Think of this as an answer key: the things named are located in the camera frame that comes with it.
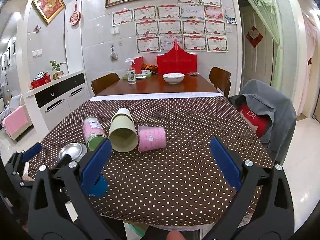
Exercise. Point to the red cat cushion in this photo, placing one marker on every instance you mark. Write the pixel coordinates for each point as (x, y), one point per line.
(259, 123)

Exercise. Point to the red basket on cabinet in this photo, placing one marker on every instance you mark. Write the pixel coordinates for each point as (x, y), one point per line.
(41, 79)

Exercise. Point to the red gift bag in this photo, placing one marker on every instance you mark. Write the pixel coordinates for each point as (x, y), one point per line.
(176, 60)

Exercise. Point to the green door curtain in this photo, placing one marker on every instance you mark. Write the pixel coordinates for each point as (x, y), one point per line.
(268, 12)

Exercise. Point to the gold framed red picture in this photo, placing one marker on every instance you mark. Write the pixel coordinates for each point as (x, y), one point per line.
(48, 9)

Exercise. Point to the white black sideboard cabinet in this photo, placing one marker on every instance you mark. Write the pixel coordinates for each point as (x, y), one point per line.
(49, 104)

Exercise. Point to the wooden chair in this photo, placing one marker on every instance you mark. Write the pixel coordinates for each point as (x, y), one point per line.
(220, 78)
(101, 83)

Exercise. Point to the red diamond door decoration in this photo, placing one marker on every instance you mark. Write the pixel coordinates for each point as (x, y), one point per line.
(254, 36)

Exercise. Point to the white ceramic bowl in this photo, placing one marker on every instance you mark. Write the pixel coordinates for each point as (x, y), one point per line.
(173, 78)

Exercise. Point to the red round wall ornament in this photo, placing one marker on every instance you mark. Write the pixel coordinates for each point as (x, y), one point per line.
(75, 16)

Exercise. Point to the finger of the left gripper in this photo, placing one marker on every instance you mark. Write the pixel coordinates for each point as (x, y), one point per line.
(16, 164)
(66, 159)

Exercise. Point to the dark blue drink can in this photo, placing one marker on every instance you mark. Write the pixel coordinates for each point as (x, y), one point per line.
(96, 187)

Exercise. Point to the grey jacket on chair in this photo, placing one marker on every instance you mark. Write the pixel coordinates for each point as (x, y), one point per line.
(263, 99)

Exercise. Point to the person's right hand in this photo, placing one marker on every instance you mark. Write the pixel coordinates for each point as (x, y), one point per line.
(175, 235)

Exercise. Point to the right wooden chair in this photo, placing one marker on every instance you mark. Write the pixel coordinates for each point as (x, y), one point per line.
(220, 78)

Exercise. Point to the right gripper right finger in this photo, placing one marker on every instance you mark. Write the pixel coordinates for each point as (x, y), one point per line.
(273, 217)

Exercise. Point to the green tray on table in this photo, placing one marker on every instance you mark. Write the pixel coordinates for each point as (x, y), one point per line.
(139, 76)

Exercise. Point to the pink cloth on sofa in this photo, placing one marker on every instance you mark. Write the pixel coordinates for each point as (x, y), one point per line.
(15, 120)

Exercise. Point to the pink plastic cup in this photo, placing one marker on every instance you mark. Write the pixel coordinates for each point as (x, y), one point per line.
(151, 138)

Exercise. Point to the hanging wall ornament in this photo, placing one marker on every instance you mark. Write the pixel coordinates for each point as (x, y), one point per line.
(113, 54)

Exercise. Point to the small potted plant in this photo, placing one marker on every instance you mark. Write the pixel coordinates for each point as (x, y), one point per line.
(56, 68)

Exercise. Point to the clear spray bottle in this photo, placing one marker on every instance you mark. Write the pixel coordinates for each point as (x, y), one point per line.
(131, 77)

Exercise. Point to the brown polka dot tablecloth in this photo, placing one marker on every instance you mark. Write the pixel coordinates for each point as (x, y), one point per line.
(179, 185)

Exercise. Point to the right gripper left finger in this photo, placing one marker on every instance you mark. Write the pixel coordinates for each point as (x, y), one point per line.
(59, 209)

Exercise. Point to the green white paper cup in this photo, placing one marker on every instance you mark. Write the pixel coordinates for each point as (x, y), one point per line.
(122, 134)

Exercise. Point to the left wooden chair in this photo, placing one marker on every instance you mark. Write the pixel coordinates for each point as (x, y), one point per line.
(101, 83)

